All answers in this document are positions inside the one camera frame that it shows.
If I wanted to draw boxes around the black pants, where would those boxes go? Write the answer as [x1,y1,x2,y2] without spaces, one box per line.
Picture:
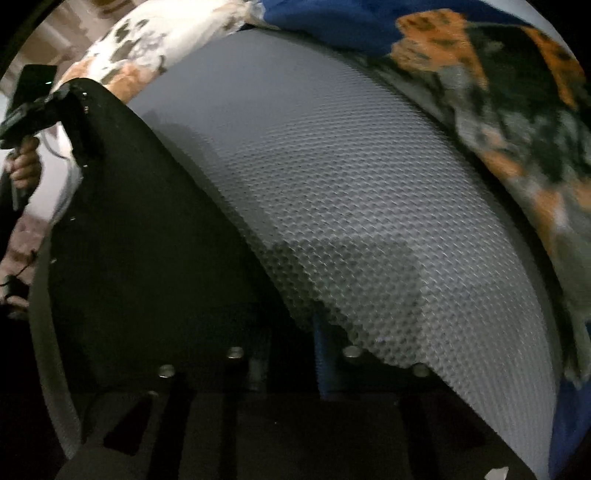
[28,78,523,480]

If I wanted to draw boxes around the left hand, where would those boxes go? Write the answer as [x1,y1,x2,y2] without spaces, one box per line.
[4,136,42,193]

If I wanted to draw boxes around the white floral pillow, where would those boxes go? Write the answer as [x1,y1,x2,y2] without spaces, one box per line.
[56,0,263,103]

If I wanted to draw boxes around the grey textured bed sheet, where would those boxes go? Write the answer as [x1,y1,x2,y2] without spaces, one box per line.
[130,30,561,479]

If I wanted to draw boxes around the blue floral blanket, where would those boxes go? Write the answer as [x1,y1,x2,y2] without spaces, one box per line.
[249,1,590,479]

